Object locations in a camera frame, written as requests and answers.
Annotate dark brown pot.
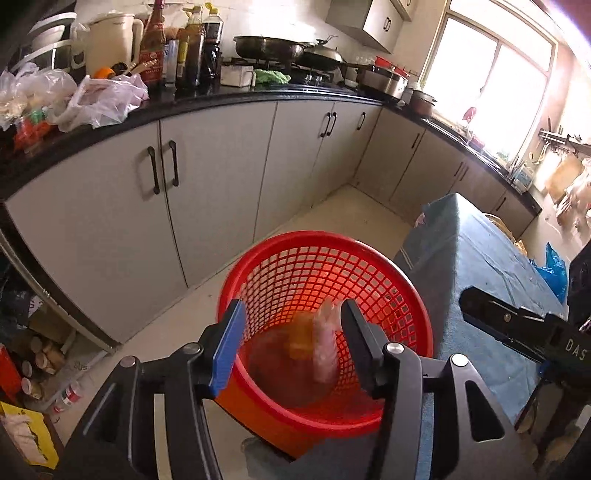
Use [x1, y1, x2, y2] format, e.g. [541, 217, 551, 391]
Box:
[410, 90, 437, 118]

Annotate red plastic mesh basket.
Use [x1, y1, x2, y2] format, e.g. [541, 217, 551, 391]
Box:
[217, 231, 434, 458]

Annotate red label sauce bottle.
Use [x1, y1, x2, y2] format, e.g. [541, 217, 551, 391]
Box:
[139, 0, 166, 89]

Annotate lidded steel pan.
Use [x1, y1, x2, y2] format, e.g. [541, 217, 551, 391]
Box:
[295, 36, 346, 72]

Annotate pink orange trash wrapper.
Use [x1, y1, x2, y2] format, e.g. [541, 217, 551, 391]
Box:
[287, 297, 342, 384]

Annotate dark soy sauce bottle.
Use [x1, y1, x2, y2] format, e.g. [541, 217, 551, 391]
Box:
[200, 2, 224, 85]

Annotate white electric kettle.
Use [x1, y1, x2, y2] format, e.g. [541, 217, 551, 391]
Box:
[85, 12, 144, 76]

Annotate yellow box on shelf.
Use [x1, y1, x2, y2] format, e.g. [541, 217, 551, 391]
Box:
[1, 402, 59, 470]

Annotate black wok on stove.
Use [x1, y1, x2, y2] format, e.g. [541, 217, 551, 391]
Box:
[233, 35, 304, 64]

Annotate blue plastic bag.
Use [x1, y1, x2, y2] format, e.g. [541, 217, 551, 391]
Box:
[530, 242, 568, 304]

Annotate steel rice cooker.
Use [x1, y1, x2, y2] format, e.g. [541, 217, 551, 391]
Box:
[356, 65, 408, 100]

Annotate white plastic bag on counter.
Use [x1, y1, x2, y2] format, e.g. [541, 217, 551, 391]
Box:
[47, 74, 149, 133]

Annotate green cleaning cloth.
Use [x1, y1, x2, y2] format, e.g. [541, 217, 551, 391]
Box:
[253, 69, 291, 86]

